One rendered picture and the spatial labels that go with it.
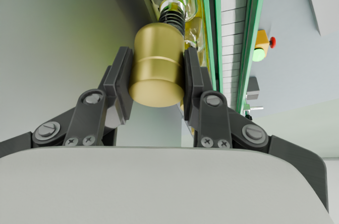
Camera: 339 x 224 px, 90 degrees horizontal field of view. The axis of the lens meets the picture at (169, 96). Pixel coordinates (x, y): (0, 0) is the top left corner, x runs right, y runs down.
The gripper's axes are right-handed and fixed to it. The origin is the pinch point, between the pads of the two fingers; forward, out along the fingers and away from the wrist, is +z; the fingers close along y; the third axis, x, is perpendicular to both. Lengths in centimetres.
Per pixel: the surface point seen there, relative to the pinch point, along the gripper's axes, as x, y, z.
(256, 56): -23, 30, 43
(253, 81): -44, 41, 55
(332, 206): -487, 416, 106
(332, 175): -463, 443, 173
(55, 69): -3.6, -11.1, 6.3
